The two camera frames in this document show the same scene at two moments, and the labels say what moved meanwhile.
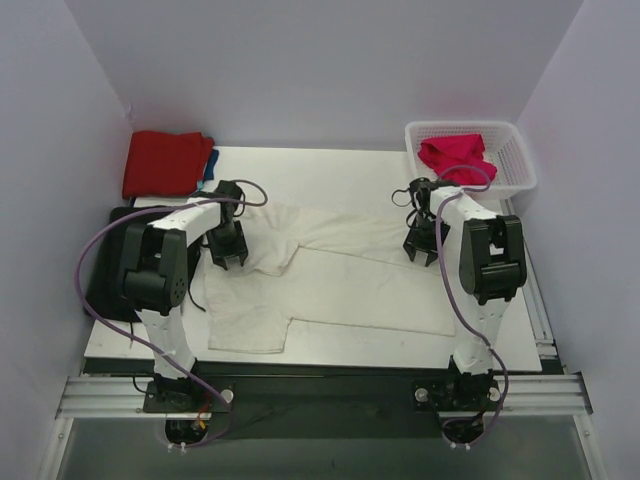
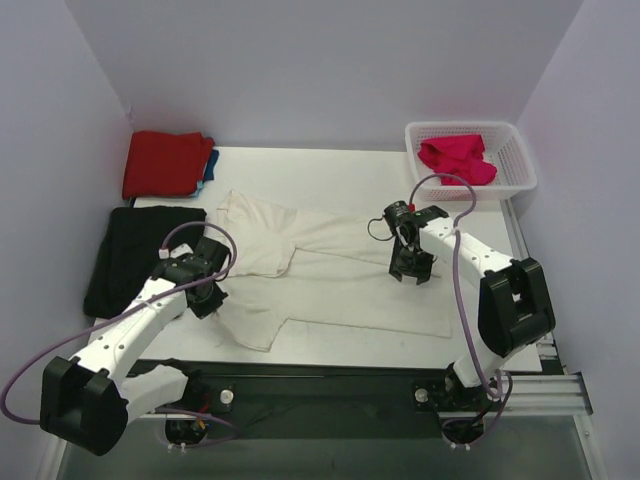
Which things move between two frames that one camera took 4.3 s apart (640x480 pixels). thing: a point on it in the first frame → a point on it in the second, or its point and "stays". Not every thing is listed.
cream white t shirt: [314, 265] stays
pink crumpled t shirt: [457, 159] stays
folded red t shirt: [165, 164] stays
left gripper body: [227, 248] → [208, 298]
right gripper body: [422, 242] → [410, 265]
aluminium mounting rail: [518, 394] stays
